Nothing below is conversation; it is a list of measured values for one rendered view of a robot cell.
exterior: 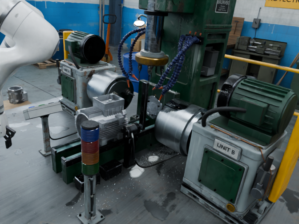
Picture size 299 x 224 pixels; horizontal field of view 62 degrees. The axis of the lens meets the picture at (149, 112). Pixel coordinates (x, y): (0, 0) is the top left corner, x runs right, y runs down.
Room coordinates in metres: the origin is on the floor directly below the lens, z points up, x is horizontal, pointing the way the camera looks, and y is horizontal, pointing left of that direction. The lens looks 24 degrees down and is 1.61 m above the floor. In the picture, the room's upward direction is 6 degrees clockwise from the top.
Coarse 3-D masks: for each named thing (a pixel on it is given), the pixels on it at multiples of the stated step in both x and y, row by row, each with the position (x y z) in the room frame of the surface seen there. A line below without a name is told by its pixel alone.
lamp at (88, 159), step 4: (96, 152) 0.71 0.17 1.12; (84, 156) 0.70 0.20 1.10; (88, 156) 0.70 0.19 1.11; (92, 156) 0.70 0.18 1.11; (96, 156) 0.71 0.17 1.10; (84, 160) 0.70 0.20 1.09; (88, 160) 0.70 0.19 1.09; (92, 160) 0.70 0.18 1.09; (96, 160) 0.71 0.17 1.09; (88, 164) 0.70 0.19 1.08
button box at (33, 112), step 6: (60, 102) 1.19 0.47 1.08; (30, 108) 1.08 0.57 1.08; (36, 108) 1.10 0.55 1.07; (42, 108) 1.12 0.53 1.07; (48, 108) 1.14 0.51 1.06; (54, 108) 1.15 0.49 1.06; (60, 108) 1.17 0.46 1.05; (24, 114) 1.09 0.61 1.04; (30, 114) 1.07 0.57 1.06; (36, 114) 1.08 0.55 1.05; (42, 114) 1.10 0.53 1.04; (48, 114) 1.13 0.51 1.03
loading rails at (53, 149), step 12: (132, 120) 1.36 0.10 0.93; (144, 132) 1.25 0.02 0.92; (60, 144) 1.03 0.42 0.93; (72, 144) 1.05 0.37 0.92; (108, 144) 1.07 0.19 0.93; (120, 144) 1.12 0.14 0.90; (144, 144) 1.25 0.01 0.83; (60, 156) 0.98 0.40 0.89; (72, 156) 0.95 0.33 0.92; (108, 156) 1.06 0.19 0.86; (120, 156) 1.12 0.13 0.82; (60, 168) 0.98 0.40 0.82; (72, 168) 0.92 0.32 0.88; (72, 180) 0.92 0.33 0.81
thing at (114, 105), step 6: (102, 96) 1.18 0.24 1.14; (108, 96) 1.20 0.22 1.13; (114, 96) 1.21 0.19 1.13; (96, 102) 1.12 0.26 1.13; (102, 102) 1.09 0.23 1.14; (108, 102) 1.13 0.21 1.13; (114, 102) 1.11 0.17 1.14; (120, 102) 1.14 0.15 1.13; (102, 108) 1.08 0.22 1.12; (108, 108) 1.09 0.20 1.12; (114, 108) 1.11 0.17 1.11; (120, 108) 1.14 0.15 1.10; (108, 114) 1.08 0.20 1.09; (114, 114) 1.11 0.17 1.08
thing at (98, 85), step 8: (96, 72) 1.57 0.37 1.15; (104, 72) 1.53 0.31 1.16; (112, 72) 1.54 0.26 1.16; (96, 80) 1.48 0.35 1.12; (104, 80) 1.45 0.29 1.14; (112, 80) 1.43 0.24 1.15; (120, 80) 1.47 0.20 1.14; (88, 88) 1.49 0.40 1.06; (96, 88) 1.44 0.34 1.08; (104, 88) 1.40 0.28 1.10; (112, 88) 1.42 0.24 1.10; (120, 88) 1.47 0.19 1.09; (128, 88) 1.51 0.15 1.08; (96, 96) 1.42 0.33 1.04; (120, 96) 1.47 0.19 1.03; (128, 96) 1.52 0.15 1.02; (128, 104) 1.53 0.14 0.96
